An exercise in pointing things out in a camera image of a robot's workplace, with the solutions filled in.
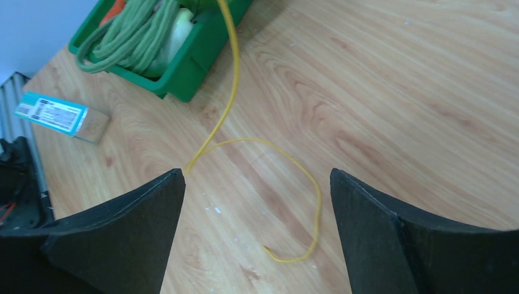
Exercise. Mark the teal rectangular box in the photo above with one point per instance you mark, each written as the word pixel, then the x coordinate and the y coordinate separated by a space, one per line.
pixel 70 118

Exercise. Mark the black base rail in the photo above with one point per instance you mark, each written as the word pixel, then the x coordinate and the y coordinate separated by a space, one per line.
pixel 25 203

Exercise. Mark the green plastic tray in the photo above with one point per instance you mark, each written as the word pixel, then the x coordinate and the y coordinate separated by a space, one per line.
pixel 193 61

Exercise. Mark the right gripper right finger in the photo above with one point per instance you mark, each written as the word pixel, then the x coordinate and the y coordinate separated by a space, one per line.
pixel 391 246

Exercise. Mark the small red pepper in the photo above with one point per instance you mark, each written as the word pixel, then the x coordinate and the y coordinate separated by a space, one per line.
pixel 115 10

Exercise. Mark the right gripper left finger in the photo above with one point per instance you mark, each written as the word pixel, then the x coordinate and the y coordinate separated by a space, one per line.
pixel 120 246

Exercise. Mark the white radish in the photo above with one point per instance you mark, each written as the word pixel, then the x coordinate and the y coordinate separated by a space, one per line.
pixel 180 30

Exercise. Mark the green long beans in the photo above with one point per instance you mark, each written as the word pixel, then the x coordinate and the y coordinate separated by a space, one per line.
pixel 131 39

